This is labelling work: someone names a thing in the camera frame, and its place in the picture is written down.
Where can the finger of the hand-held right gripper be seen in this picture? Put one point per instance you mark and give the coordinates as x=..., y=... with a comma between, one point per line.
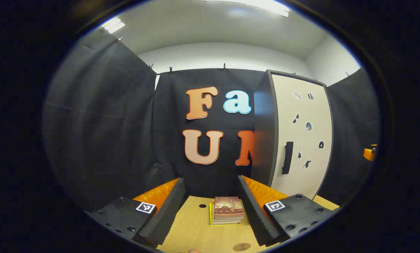
x=369, y=154

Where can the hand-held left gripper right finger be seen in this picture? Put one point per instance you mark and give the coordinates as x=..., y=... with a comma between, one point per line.
x=254, y=214

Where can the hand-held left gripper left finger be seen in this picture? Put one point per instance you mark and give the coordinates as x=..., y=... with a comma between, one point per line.
x=167, y=214

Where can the round wooden coaster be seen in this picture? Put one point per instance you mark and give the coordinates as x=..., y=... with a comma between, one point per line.
x=242, y=247

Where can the cream cabinet door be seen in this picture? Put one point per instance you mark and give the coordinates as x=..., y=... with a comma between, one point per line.
x=301, y=168

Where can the grey cabinet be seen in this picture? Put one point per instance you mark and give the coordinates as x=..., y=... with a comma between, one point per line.
x=264, y=140

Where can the black backdrop cloth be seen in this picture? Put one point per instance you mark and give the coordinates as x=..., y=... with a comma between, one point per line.
x=108, y=123

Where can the long ceiling light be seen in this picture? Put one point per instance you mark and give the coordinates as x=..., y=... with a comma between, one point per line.
x=252, y=5

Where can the small ceiling light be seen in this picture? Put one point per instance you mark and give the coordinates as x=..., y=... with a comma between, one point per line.
x=114, y=25

